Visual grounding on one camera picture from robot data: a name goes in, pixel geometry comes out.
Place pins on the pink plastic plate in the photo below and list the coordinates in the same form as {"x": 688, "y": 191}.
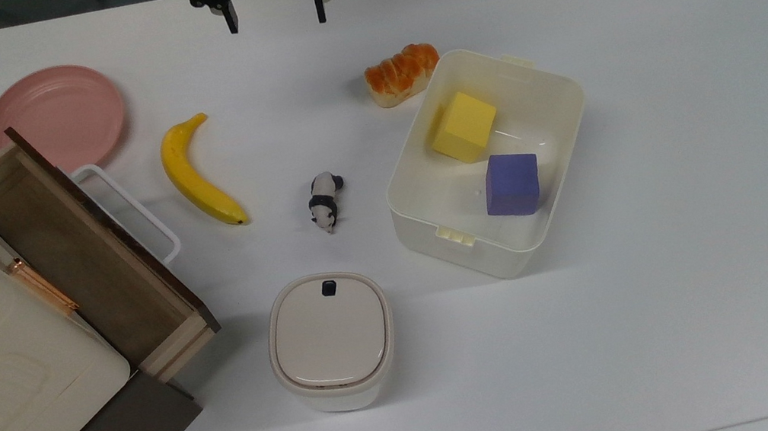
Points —
{"x": 54, "y": 117}

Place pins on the cream lidded bin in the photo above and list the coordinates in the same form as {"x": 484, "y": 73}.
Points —
{"x": 330, "y": 339}

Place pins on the purple foam cube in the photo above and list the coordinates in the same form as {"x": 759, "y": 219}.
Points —
{"x": 512, "y": 184}

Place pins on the yellow foam cube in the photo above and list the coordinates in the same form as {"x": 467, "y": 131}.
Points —
{"x": 464, "y": 127}

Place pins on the small panda figurine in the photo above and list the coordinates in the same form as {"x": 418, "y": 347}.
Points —
{"x": 325, "y": 202}

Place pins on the yellow toy banana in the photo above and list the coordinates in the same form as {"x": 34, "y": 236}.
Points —
{"x": 193, "y": 176}

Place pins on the brown wooden drawer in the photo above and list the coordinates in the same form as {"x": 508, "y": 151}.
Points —
{"x": 83, "y": 263}

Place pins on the cream plastic box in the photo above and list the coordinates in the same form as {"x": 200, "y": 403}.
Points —
{"x": 427, "y": 193}

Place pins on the toy bread loaf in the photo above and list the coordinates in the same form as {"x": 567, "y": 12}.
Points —
{"x": 402, "y": 74}

